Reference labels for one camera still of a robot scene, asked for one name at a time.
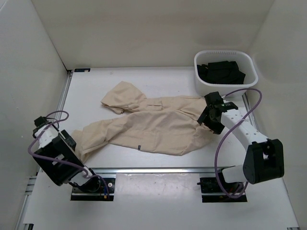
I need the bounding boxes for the beige trousers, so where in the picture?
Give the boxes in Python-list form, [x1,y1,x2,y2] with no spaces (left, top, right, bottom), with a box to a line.
[72,81,213,162]

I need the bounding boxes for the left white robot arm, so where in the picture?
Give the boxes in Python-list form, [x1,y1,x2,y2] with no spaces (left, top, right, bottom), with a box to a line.
[28,116,101,192]

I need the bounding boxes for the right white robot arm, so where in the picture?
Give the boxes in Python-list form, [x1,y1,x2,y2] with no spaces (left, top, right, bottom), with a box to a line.
[198,92,284,192]

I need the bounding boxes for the black folded garment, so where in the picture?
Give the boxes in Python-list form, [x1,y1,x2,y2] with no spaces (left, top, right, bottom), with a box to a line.
[197,61,246,85]

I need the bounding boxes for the white plastic basket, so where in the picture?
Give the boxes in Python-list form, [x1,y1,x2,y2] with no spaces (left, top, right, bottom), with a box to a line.
[194,50,259,97]

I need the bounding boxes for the right aluminium frame rail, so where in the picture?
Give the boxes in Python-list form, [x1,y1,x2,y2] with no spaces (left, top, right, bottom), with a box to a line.
[242,92,258,130]

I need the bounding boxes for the aluminium frame rail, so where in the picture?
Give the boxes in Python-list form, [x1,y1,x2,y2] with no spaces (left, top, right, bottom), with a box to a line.
[242,92,258,130]
[14,70,74,230]

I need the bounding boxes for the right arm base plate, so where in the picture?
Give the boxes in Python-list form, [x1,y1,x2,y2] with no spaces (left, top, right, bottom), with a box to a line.
[197,177,247,203]

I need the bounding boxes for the front aluminium rail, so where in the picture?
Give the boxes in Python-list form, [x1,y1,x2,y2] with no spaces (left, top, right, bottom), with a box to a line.
[92,167,214,174]

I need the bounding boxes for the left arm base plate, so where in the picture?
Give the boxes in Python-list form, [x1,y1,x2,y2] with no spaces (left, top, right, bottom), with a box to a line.
[70,174,116,202]

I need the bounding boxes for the left aluminium frame rail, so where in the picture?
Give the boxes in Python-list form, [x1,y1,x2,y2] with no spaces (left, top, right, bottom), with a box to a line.
[14,70,74,230]

